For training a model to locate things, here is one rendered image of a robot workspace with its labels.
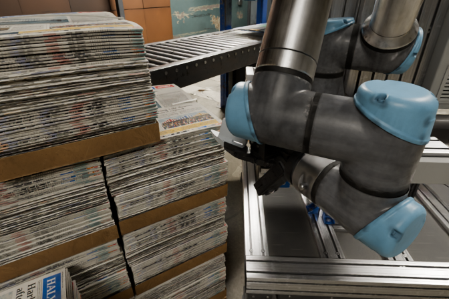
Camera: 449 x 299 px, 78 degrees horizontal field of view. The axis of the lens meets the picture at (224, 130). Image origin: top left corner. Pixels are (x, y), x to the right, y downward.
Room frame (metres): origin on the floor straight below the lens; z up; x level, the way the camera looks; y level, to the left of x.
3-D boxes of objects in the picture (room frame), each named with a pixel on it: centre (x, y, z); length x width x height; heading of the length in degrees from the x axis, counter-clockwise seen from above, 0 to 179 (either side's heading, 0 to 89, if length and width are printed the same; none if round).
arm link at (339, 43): (0.77, -0.28, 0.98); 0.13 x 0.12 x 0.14; 64
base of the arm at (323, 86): (0.78, -0.28, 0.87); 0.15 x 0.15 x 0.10
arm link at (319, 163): (0.33, -0.14, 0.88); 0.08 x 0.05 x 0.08; 121
